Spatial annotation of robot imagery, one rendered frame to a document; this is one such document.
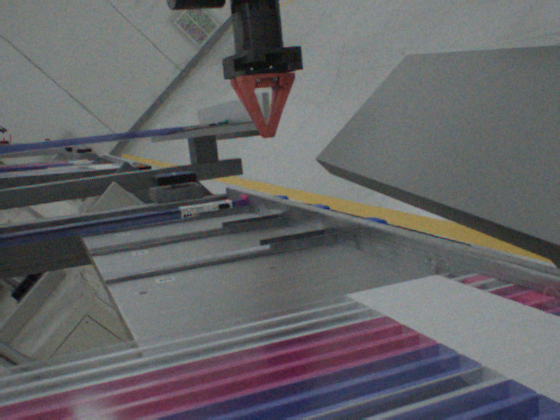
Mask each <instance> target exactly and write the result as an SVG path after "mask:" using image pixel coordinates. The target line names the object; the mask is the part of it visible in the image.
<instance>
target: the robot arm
mask: <svg viewBox="0 0 560 420"><path fill-rule="evenodd" d="M166 2H167V4H168V6H169V10H171V11H178V10H205V9H222V8H223V7H224V6H225V4H226V0H166ZM230 6H231V7H230V8H231V16H232V24H233V33H234V50H235V54H233V55H230V56H228V57H225V58H223V59H222V60H223V71H224V77H223V79H224V80H230V83H231V86H232V87H233V90H234V91H235V93H236V94H237V96H238V97H239V99H240V100H241V101H242V103H243V106H244V108H245V109H246V110H247V111H248V113H249V115H250V117H251V118H252V120H253V123H254V125H255V126H256V128H257V129H258V131H259V133H260V135H261V136H262V138H263V139H266V138H273V137H274V136H275V134H276V130H277V128H278V125H279V122H280V119H281V117H282V113H283V108H284V106H285V103H286V101H287V99H288V96H289V94H290V91H291V90H292V87H293V82H294V80H295V71H300V70H303V56H302V46H289V47H283V46H284V39H283V29H282V20H281V10H280V3H279V0H230ZM270 66H272V69H268V68H270ZM251 68H253V70H251ZM287 72H288V73H287ZM269 87H271V88H272V90H273V92H272V100H271V108H270V114H269V119H268V123H267V124H266V121H265V120H264V117H263V113H262V110H261V108H260V105H259V102H258V100H257V97H256V95H255V92H254V90H255V89H259V88H269Z"/></svg>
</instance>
